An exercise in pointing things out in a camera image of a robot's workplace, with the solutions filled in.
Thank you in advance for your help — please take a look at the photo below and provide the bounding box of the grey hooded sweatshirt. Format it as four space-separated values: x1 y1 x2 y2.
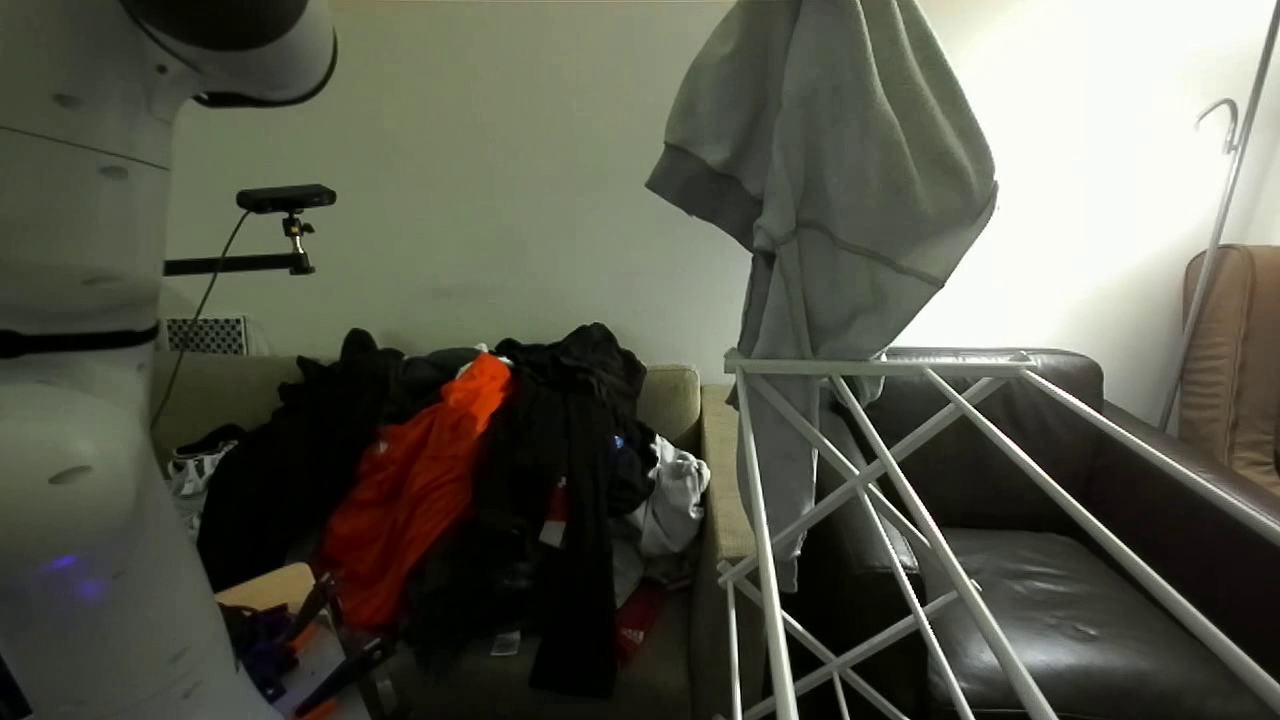
644 0 999 594

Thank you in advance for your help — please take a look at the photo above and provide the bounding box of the black white patterned cloth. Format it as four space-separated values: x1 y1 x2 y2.
163 424 250 510

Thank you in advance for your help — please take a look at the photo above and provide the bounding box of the beige sofa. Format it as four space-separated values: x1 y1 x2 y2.
145 350 753 720

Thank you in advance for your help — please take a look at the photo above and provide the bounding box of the small light grey garment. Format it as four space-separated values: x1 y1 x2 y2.
620 431 715 564

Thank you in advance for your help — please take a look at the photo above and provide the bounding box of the white clothes drying rack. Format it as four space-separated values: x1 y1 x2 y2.
715 342 1280 720

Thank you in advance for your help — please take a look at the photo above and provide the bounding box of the red fabric piece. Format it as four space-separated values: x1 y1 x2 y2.
614 580 673 659

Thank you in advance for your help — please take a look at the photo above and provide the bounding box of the orange garment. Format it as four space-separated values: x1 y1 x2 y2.
318 350 520 640

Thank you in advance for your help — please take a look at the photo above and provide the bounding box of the black clothes pile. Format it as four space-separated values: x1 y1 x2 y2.
195 318 662 702

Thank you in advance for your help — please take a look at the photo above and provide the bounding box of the cardboard box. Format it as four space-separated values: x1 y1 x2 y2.
212 557 391 720

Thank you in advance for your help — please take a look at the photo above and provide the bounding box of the purple item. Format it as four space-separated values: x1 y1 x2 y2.
219 605 302 673

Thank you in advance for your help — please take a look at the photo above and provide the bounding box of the black leather armchair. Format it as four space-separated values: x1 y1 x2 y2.
753 342 1280 720

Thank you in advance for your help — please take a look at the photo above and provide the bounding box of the black stereo camera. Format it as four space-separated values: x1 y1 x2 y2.
238 179 339 219

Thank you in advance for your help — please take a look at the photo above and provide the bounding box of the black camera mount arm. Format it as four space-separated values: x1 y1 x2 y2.
162 212 321 285

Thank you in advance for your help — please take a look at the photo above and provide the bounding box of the wall vent grille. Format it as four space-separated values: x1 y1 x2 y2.
163 310 255 360

